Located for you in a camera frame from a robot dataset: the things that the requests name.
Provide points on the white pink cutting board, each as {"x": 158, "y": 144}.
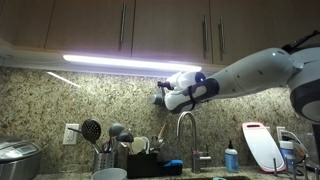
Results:
{"x": 263, "y": 146}

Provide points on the white bottle blue label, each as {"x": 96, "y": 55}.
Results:
{"x": 287, "y": 153}

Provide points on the blue sponge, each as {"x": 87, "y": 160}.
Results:
{"x": 173, "y": 163}

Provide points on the stainless steel gooseneck faucet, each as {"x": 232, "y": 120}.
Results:
{"x": 194, "y": 140}

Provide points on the white LED light strip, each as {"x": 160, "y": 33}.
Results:
{"x": 133, "y": 63}

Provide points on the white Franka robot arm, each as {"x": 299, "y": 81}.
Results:
{"x": 253, "y": 73}

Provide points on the grey ladle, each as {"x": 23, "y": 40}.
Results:
{"x": 116, "y": 128}

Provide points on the dark ladle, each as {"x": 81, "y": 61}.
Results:
{"x": 126, "y": 136}

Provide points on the grey bowl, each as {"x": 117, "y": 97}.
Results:
{"x": 110, "y": 174}

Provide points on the wooden wall cabinets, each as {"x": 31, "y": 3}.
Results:
{"x": 83, "y": 26}

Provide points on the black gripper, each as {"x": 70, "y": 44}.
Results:
{"x": 165, "y": 85}

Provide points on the black slotted skimmer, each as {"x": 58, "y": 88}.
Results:
{"x": 91, "y": 130}

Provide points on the blue soap pump bottle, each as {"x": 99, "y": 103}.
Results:
{"x": 231, "y": 160}

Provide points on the pink blue rubber bands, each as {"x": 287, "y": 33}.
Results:
{"x": 196, "y": 153}

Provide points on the silver rice cooker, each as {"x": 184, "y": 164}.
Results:
{"x": 18, "y": 160}

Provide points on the perforated metal utensil holder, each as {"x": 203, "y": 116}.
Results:
{"x": 104, "y": 161}

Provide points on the black sink caddy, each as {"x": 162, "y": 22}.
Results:
{"x": 143, "y": 165}

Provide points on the white outlet with plug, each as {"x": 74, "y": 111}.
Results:
{"x": 280, "y": 132}

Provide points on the grey measuring cup set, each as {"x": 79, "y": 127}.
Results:
{"x": 157, "y": 100}

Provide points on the white plastic spoon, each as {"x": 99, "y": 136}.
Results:
{"x": 137, "y": 145}

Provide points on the white wall outlet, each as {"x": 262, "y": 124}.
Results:
{"x": 71, "y": 134}

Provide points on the metal dish rack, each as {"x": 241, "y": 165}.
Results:
{"x": 275, "y": 166}

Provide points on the wooden chopsticks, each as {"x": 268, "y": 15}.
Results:
{"x": 161, "y": 133}

